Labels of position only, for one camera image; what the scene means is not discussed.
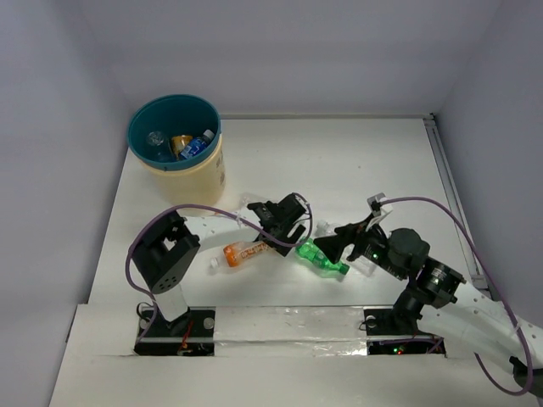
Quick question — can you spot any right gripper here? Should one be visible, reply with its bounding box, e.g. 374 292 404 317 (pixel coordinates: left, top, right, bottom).
311 212 406 280

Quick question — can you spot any clear bottle white cap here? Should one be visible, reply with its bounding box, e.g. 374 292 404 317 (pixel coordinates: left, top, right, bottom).
315 220 377 278

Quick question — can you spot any green plastic soda bottle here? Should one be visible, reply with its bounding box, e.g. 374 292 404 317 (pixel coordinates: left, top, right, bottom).
295 239 350 275

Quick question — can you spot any orange label tea bottle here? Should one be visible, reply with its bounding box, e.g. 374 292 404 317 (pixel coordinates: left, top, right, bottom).
207 241 272 276

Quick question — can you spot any blue label bottle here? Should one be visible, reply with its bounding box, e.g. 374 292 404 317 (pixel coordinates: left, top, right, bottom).
179 130 216 160
145 131 171 162

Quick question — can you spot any yellow label clear bottle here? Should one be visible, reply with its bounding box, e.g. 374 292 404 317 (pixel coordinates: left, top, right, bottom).
171 135 193 160

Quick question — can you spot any clear crushed plastic bottle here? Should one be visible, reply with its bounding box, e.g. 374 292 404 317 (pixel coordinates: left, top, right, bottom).
239 192 266 210

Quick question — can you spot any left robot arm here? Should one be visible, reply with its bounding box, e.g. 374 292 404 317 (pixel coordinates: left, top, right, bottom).
126 192 312 335

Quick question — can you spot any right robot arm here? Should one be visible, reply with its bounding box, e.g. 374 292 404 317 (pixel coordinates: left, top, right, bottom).
315 223 542 388

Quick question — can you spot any teal and cream bin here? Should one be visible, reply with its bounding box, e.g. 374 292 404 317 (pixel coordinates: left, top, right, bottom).
126 94 226 205

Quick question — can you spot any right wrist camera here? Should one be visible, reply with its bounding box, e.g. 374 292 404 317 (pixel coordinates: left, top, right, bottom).
366 192 393 231

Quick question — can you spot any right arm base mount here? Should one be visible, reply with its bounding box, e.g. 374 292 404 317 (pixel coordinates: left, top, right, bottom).
359 308 446 356

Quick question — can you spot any aluminium rail right edge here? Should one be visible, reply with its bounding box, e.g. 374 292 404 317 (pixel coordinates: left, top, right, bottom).
423 114 495 299

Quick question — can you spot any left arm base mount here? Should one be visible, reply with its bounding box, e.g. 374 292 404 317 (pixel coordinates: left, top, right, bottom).
134 307 216 357

